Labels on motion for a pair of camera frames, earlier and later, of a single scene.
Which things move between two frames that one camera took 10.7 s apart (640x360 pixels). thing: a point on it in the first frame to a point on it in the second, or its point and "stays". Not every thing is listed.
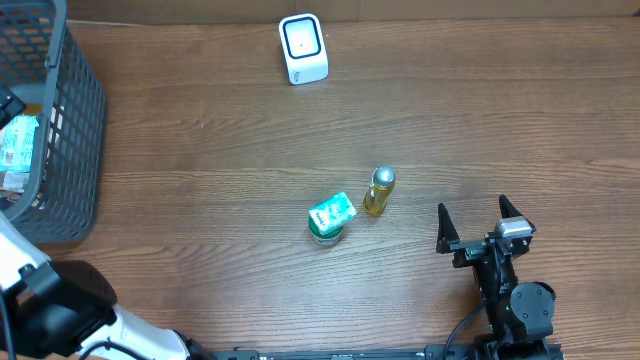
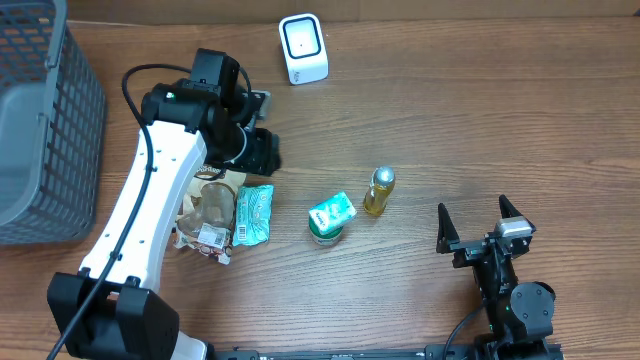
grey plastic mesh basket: x=42 y=57 stays
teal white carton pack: x=332 y=213 stays
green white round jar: x=326 y=239 stays
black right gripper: x=468 y=251 stays
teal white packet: x=17 y=142 to x=254 y=214
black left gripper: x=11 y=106 to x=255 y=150
